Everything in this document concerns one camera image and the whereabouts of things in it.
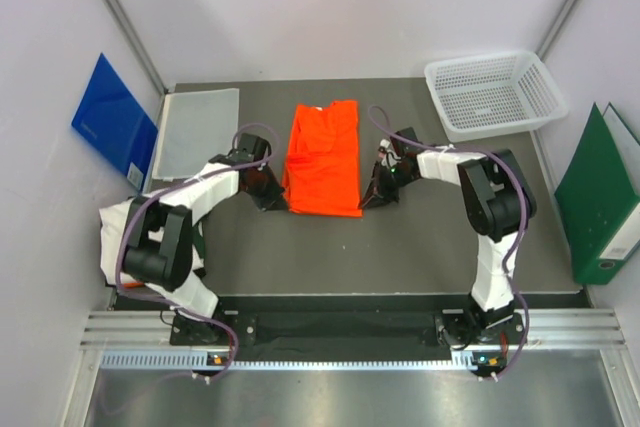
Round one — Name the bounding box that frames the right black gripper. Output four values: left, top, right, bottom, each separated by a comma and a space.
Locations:
359, 161, 416, 211

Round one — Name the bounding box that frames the white plastic basket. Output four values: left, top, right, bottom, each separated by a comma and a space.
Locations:
424, 50, 569, 143

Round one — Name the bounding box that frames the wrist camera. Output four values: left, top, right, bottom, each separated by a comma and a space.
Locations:
390, 127, 422, 157
236, 133, 272, 162

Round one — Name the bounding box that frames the orange t-shirt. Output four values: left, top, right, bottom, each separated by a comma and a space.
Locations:
282, 100, 363, 218

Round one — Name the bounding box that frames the blue folder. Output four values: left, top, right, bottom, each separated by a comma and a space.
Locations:
71, 54, 158, 191

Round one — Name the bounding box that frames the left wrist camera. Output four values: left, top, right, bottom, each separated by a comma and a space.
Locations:
236, 133, 272, 162

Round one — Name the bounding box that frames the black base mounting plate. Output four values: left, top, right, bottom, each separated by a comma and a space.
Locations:
168, 310, 529, 348

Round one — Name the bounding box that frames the aluminium rail frame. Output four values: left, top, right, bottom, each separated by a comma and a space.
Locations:
61, 296, 639, 426

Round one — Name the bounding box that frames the green binder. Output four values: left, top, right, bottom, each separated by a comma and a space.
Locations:
555, 104, 639, 285

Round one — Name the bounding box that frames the white t-shirt stack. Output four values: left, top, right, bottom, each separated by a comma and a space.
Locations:
98, 199, 206, 289

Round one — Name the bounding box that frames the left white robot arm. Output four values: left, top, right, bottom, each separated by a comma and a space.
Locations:
114, 162, 288, 344

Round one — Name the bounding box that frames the translucent plastic sheet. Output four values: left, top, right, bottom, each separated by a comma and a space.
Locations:
152, 88, 240, 181

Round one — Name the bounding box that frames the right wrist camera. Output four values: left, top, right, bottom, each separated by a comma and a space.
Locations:
390, 127, 422, 157

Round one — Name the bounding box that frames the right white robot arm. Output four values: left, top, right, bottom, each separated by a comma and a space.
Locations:
359, 147, 536, 350

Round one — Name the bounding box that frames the grey slotted cable duct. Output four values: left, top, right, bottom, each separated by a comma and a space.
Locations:
100, 350, 498, 373

